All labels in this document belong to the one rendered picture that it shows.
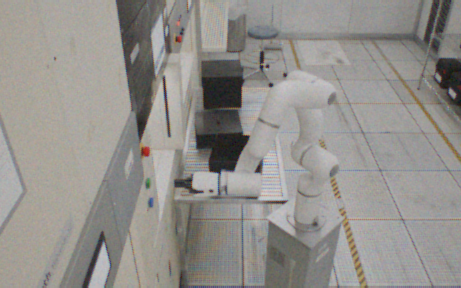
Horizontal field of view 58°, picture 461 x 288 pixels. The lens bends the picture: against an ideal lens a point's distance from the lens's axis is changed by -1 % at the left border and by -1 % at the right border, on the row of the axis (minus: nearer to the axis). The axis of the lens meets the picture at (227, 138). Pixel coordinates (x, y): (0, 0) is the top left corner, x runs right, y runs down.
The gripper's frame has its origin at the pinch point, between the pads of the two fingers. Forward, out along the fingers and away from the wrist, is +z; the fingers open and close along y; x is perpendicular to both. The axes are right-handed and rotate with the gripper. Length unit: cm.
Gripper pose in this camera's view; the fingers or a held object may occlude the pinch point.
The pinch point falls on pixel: (179, 183)
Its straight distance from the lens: 166.3
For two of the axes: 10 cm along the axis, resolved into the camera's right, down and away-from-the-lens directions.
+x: -0.1, -8.3, -5.5
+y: 0.2, -5.5, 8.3
